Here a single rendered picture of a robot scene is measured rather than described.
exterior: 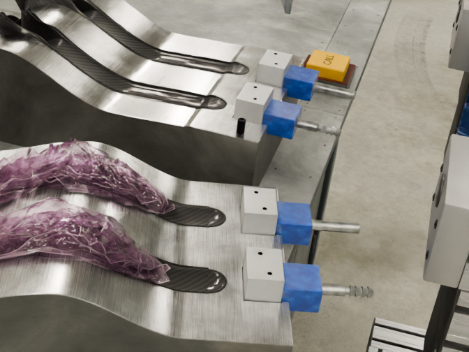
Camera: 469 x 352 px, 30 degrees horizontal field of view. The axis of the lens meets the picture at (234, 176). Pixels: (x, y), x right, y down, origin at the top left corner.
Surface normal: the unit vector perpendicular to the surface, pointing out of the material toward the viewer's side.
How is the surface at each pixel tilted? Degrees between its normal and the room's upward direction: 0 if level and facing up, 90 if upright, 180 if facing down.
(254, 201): 0
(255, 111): 90
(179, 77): 3
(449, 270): 90
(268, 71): 90
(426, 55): 0
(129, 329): 90
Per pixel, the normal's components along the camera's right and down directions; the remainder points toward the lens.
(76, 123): -0.28, 0.50
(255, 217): 0.02, 0.55
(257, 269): 0.11, -0.83
